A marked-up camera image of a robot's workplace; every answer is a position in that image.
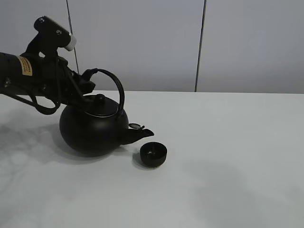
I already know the black round teapot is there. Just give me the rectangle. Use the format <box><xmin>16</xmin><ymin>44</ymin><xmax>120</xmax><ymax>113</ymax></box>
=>
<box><xmin>59</xmin><ymin>68</ymin><xmax>154</xmax><ymax>156</ymax></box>

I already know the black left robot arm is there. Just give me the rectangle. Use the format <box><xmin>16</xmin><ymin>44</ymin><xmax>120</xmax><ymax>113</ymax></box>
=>
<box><xmin>0</xmin><ymin>53</ymin><xmax>95</xmax><ymax>105</ymax></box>

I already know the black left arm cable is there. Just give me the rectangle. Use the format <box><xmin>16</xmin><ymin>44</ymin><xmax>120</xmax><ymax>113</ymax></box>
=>
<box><xmin>9</xmin><ymin>59</ymin><xmax>65</xmax><ymax>115</ymax></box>

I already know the small black teacup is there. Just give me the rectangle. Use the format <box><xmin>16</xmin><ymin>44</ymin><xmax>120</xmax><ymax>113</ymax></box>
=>
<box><xmin>140</xmin><ymin>142</ymin><xmax>168</xmax><ymax>168</ymax></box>

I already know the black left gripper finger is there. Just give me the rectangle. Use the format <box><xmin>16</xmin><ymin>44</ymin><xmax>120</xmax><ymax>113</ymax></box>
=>
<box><xmin>73</xmin><ymin>68</ymin><xmax>95</xmax><ymax>94</ymax></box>
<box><xmin>68</xmin><ymin>88</ymin><xmax>93</xmax><ymax>107</ymax></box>

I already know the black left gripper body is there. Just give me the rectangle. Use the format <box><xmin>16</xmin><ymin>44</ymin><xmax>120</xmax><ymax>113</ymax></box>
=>
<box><xmin>33</xmin><ymin>55</ymin><xmax>78</xmax><ymax>105</ymax></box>

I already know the black wrist camera white tip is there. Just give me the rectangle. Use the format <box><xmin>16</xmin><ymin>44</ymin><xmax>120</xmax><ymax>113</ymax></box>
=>
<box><xmin>25</xmin><ymin>16</ymin><xmax>76</xmax><ymax>58</ymax></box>

